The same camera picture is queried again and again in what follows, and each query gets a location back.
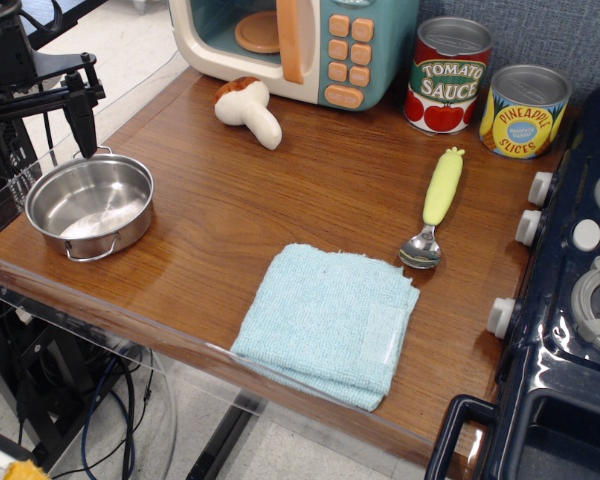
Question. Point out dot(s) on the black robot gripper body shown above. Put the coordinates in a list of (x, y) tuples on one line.
[(32, 82)]

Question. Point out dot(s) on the stainless steel bowl with handles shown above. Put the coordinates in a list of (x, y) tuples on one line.
[(89, 209)]

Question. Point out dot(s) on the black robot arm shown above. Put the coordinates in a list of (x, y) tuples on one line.
[(13, 134)]

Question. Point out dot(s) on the black desk at left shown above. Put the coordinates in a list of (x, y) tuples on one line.
[(46, 20)]

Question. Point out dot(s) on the plush mushroom toy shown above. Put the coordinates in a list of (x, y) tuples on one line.
[(244, 102)]

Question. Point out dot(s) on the teal toy microwave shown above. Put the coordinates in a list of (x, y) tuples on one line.
[(340, 54)]

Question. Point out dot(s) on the yellow object at floor corner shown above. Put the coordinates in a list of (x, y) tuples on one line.
[(24, 470)]

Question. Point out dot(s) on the light blue folded towel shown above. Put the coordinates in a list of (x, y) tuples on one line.
[(330, 323)]

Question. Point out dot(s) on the tomato sauce can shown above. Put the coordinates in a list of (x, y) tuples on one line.
[(449, 62)]

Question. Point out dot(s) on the pineapple slices can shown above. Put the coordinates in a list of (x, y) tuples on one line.
[(524, 109)]

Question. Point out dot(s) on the dark blue toy stove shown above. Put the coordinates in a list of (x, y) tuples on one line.
[(545, 420)]

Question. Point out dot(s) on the spoon with yellow handle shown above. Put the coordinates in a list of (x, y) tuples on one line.
[(422, 251)]

